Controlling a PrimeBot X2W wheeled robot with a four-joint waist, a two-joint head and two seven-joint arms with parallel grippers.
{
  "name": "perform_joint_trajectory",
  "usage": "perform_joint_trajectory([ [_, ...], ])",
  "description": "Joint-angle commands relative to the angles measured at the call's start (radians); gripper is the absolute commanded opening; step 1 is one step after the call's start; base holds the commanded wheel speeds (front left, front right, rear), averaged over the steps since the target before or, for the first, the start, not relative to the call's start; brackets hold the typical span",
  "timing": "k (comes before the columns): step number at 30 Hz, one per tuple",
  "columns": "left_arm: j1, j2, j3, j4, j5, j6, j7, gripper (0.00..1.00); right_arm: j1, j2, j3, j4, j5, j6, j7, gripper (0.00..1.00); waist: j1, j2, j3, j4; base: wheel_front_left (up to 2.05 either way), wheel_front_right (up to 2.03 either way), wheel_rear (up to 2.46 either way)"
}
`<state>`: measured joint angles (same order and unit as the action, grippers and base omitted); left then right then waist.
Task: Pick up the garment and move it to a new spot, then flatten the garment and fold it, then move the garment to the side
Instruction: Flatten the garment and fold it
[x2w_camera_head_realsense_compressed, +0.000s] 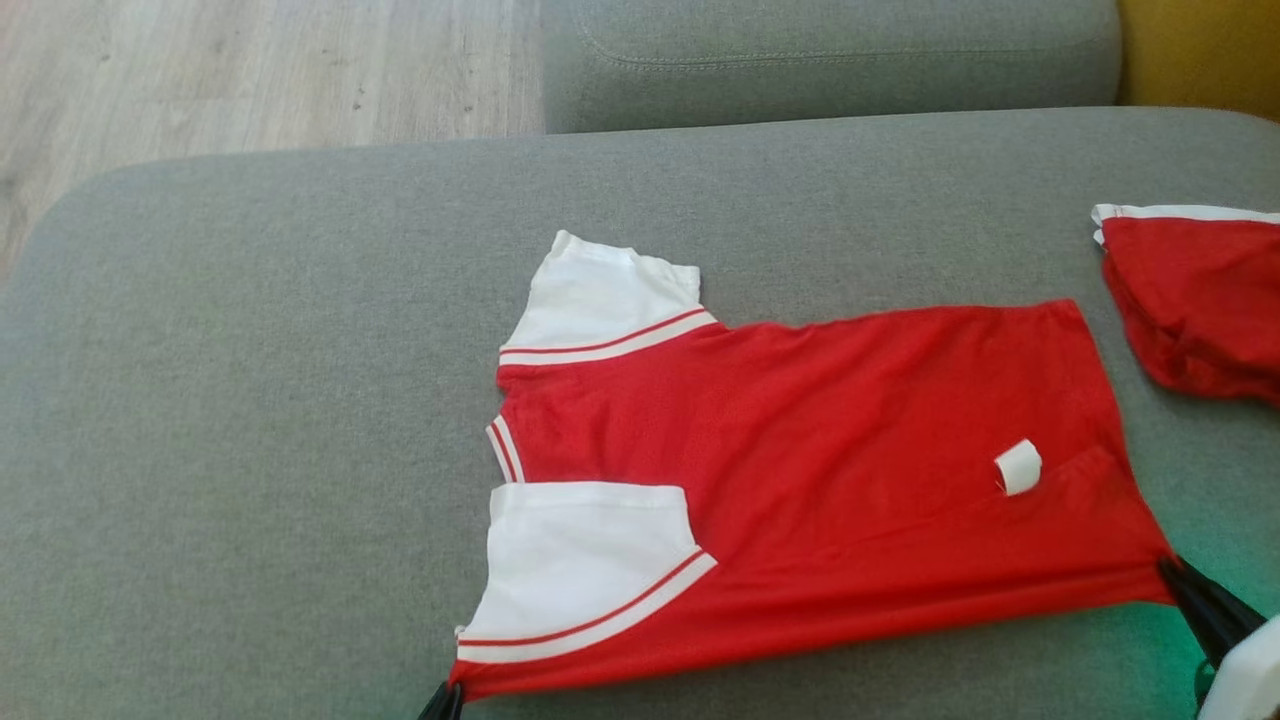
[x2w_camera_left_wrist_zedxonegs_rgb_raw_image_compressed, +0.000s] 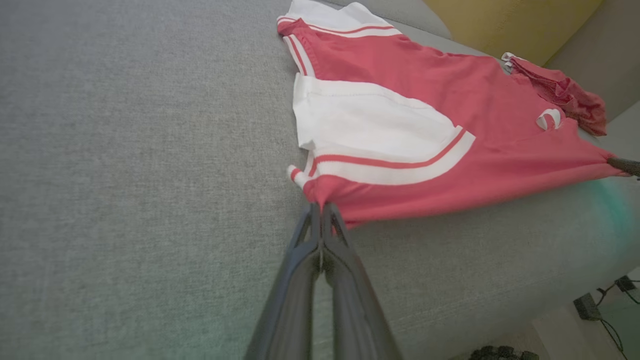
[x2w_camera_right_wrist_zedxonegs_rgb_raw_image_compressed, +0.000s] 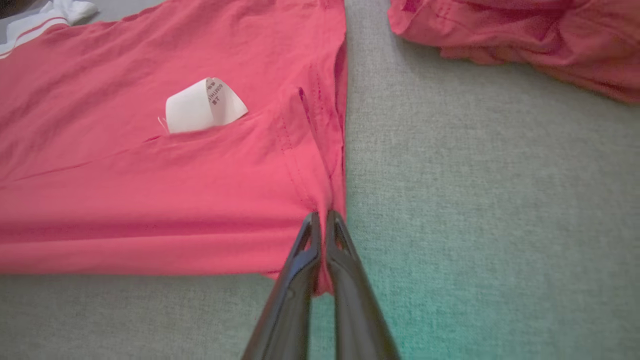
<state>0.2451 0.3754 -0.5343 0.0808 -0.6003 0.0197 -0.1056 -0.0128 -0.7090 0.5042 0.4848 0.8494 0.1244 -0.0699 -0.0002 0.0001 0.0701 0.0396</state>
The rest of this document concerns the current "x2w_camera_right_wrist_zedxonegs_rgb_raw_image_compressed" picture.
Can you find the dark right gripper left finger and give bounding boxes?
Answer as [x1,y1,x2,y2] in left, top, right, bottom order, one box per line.
[241,210,321,360]

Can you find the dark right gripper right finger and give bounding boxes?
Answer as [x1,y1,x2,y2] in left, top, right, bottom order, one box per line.
[324,209,401,360]

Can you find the red and white jersey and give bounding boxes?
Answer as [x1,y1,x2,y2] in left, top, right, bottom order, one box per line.
[0,0,349,296]

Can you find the red shorts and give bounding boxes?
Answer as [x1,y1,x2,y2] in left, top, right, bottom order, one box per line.
[387,0,640,105]

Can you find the large grey sofa seat cushion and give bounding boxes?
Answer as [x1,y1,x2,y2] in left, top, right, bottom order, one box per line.
[0,0,640,360]

